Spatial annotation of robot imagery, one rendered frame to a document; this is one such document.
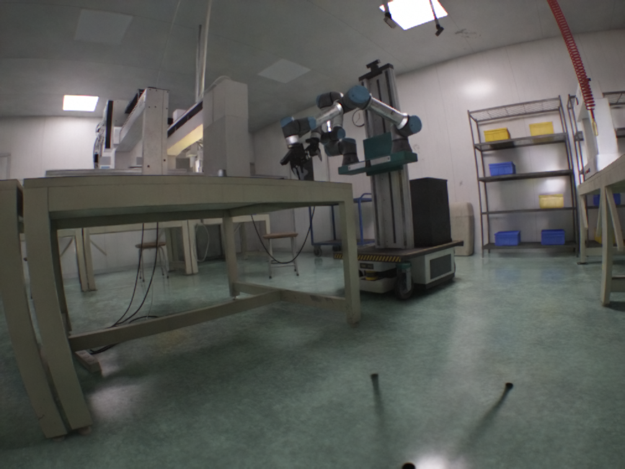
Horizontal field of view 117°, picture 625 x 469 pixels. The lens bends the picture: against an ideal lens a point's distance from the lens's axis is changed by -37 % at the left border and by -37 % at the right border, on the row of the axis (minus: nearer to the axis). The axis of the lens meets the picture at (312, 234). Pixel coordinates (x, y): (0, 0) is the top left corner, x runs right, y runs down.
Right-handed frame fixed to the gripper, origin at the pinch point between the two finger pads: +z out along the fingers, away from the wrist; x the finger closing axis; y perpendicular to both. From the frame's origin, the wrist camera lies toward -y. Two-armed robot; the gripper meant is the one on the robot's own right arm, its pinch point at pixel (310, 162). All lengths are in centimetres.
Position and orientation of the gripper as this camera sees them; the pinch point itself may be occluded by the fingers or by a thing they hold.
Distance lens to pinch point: 211.9
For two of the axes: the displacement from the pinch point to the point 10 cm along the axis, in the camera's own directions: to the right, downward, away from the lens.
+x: -9.3, 0.0, 3.6
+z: -1.2, 9.4, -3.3
